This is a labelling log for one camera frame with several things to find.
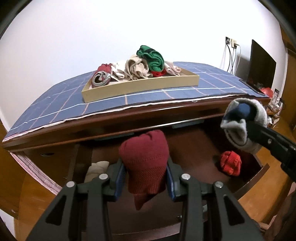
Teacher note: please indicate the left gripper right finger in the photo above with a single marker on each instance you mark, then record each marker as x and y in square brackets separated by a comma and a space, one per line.
[209, 211]

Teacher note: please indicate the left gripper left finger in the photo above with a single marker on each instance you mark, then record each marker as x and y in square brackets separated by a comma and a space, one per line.
[82, 208]

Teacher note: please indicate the grey navy garment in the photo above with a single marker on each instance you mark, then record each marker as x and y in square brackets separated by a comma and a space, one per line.
[238, 114]

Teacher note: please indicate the white dotted underwear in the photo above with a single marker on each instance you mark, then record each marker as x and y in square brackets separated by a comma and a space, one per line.
[95, 170]

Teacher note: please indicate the wooden drawer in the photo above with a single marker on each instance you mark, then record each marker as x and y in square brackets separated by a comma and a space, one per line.
[196, 149]

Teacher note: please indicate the dark red underwear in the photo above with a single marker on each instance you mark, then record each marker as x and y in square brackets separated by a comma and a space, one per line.
[145, 158]

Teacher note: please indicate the pale pink underwear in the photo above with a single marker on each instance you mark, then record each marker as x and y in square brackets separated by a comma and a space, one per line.
[172, 69]

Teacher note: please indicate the maroon grey-banded underwear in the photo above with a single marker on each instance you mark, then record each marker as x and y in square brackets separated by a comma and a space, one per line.
[102, 76]

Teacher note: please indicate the green black underwear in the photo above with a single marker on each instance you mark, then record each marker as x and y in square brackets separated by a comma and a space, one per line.
[154, 58]

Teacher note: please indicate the beige underwear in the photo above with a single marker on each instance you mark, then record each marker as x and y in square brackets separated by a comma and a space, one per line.
[134, 68]

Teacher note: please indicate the bright red garment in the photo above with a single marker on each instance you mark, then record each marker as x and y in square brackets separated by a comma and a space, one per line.
[159, 73]

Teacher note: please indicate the small red rolled garment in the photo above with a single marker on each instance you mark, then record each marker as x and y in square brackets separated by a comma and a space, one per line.
[230, 163]

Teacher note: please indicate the red plastic bag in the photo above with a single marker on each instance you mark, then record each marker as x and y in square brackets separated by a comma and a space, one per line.
[267, 91]

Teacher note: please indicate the black flat monitor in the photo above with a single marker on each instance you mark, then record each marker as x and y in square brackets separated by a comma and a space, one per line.
[262, 67]

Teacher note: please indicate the dark wooden dresser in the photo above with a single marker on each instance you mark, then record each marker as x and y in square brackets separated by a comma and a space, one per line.
[47, 154]

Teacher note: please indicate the blue plaid cloth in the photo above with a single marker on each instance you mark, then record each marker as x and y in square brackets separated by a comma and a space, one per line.
[64, 101]

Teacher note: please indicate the shallow cardboard tray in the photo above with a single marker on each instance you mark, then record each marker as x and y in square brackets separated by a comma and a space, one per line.
[114, 89]

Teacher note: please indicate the white wall outlet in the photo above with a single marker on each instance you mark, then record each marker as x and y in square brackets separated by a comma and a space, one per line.
[233, 44]

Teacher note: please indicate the dark wall outlet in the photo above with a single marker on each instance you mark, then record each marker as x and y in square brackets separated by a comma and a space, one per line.
[227, 40]

